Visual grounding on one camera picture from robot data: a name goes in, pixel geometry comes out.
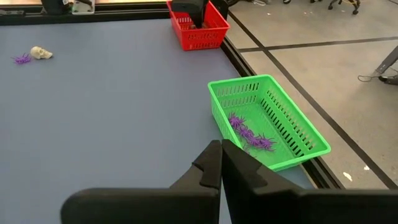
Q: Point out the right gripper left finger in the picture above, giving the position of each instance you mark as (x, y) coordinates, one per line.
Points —
(186, 202)

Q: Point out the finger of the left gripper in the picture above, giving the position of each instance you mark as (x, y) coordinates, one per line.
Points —
(201, 21)
(196, 21)

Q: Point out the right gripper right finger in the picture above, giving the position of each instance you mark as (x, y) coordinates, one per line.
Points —
(248, 193)

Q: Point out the cream plastic skull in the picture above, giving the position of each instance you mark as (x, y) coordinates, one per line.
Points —
(40, 53)

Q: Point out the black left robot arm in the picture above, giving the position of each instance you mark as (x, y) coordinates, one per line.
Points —
(56, 6)

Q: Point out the red plastic basket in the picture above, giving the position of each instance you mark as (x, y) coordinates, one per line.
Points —
(202, 39)

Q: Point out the green plastic basket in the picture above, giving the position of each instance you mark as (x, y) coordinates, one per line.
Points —
(280, 155)

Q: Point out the black office chair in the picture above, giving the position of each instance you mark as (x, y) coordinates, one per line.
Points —
(343, 4)

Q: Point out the black power strip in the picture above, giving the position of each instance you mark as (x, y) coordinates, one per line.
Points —
(390, 80)

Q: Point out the grey metal stand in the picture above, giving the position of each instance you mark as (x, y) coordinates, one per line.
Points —
(388, 59)

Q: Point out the white metal bracket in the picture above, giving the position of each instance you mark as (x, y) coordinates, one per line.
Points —
(83, 7)

